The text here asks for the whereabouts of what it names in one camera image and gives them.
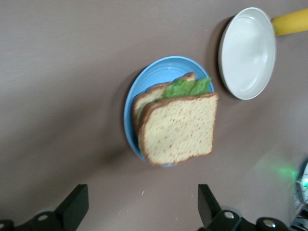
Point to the green lettuce leaf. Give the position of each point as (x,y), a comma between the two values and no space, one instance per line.
(187,87)

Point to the yellow mustard squeeze bottle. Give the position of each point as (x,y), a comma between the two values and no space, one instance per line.
(291,22)

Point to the brown bread slice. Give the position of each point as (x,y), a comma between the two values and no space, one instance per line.
(146,101)
(180,130)

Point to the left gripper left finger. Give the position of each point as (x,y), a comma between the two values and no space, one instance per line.
(69,211)

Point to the blue plate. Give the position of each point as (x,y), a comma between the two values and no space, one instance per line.
(158,72)

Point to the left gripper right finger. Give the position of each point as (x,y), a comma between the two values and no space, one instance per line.
(209,211)

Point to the beige plate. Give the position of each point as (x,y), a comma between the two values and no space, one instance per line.
(247,53)

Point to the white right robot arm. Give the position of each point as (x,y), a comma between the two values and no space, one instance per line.
(303,185)

